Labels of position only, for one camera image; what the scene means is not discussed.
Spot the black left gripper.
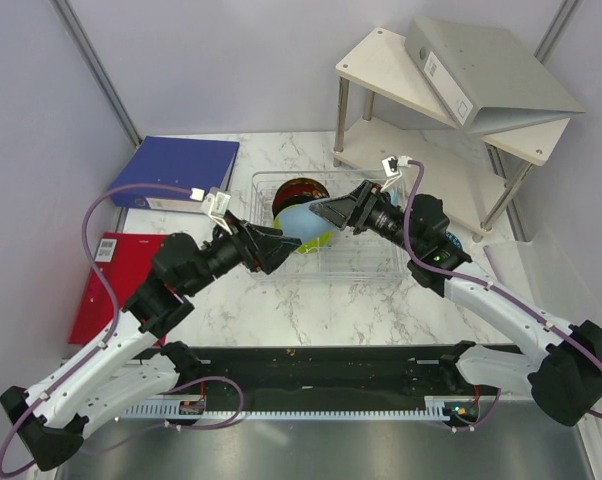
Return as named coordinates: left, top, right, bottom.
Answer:
left=186, top=210, right=303, bottom=295

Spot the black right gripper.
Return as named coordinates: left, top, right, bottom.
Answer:
left=309, top=180, right=420, bottom=256

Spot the light blue plastic cup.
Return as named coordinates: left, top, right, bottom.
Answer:
left=276, top=201, right=334, bottom=243

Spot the lime green plate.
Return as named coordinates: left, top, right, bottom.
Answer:
left=274, top=218, right=332, bottom=254

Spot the white wire dish rack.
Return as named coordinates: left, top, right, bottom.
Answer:
left=248, top=169, right=409, bottom=282

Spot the blue triangle patterned bowl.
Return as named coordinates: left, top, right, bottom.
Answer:
left=443, top=231, right=464, bottom=256

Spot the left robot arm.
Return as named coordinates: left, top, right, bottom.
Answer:
left=0, top=212, right=301, bottom=479

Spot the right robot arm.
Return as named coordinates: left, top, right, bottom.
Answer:
left=310, top=181, right=602, bottom=426

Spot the red and gold lacquer bowl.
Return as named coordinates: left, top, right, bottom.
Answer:
left=274, top=177, right=330, bottom=200

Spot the black lacquer plate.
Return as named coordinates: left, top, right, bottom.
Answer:
left=272, top=194, right=313, bottom=218

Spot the white two-tier shelf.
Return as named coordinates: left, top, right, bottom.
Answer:
left=333, top=28, right=569, bottom=241

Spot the clear plastic bin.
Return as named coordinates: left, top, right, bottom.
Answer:
left=482, top=230, right=602, bottom=328

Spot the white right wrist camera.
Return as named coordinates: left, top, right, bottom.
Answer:
left=381, top=155, right=412, bottom=180

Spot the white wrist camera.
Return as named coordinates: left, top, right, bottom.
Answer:
left=190, top=188, right=231, bottom=224
left=381, top=155, right=412, bottom=180

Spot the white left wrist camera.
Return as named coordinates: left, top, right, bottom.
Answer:
left=190, top=188, right=231, bottom=224

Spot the blue ring binder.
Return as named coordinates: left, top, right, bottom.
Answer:
left=109, top=136, right=240, bottom=213

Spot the red ring binder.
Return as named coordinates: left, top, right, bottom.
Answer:
left=68, top=232, right=182, bottom=346

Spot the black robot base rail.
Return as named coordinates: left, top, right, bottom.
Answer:
left=115, top=340, right=532, bottom=414

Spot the white slotted cable duct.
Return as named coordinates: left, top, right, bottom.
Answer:
left=115, top=396, right=480, bottom=422

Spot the grey ring binder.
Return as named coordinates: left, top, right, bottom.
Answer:
left=404, top=16, right=585, bottom=135

